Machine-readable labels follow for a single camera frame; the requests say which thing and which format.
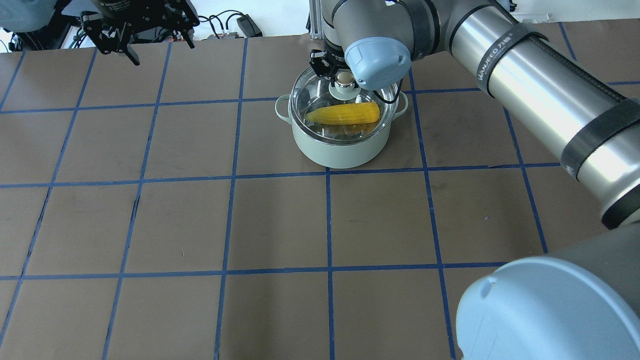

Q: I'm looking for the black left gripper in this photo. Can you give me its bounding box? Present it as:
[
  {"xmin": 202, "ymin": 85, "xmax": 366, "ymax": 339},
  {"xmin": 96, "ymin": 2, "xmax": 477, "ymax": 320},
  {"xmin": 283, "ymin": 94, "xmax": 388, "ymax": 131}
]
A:
[{"xmin": 80, "ymin": 0, "xmax": 200, "ymax": 66}]

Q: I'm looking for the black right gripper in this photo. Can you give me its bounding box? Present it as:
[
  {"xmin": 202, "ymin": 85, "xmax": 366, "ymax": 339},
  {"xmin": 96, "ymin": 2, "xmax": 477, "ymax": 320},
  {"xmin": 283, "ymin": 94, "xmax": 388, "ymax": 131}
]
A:
[{"xmin": 309, "ymin": 44, "xmax": 346, "ymax": 85}]

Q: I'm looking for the glass pot lid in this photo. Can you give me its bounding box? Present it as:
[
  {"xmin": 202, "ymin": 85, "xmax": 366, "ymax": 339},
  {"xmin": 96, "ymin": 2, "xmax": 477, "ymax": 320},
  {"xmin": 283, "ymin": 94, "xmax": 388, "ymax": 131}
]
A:
[{"xmin": 286, "ymin": 67, "xmax": 409, "ymax": 145}]

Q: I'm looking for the yellow corn cob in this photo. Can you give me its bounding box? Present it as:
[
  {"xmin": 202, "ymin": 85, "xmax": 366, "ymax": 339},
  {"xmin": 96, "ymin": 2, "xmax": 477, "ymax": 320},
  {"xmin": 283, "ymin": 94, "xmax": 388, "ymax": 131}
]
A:
[{"xmin": 304, "ymin": 102, "xmax": 380, "ymax": 125}]

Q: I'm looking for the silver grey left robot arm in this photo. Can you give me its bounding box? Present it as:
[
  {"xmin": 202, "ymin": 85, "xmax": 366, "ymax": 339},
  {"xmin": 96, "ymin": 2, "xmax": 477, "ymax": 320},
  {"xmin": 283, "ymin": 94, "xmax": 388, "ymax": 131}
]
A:
[{"xmin": 0, "ymin": 0, "xmax": 201, "ymax": 66}]

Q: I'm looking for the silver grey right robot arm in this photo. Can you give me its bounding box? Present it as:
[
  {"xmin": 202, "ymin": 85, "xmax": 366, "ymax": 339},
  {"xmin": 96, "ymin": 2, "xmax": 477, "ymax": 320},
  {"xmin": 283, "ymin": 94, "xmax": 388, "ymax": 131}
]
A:
[{"xmin": 319, "ymin": 0, "xmax": 640, "ymax": 360}]

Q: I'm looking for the pale green steel pot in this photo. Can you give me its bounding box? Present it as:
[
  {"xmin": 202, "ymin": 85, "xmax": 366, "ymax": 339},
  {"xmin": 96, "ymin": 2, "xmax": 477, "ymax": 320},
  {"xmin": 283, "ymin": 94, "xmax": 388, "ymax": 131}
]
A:
[{"xmin": 274, "ymin": 69, "xmax": 402, "ymax": 169}]

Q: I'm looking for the black power adapter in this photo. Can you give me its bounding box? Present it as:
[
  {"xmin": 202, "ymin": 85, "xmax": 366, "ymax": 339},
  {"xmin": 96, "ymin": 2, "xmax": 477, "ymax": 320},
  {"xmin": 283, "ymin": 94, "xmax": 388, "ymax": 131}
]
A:
[{"xmin": 236, "ymin": 14, "xmax": 263, "ymax": 38}]

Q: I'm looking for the aluminium frame post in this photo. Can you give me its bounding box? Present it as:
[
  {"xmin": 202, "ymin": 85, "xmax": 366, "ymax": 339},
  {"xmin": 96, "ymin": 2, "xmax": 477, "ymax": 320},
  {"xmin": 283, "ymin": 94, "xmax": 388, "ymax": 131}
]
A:
[{"xmin": 307, "ymin": 0, "xmax": 325, "ymax": 40}]

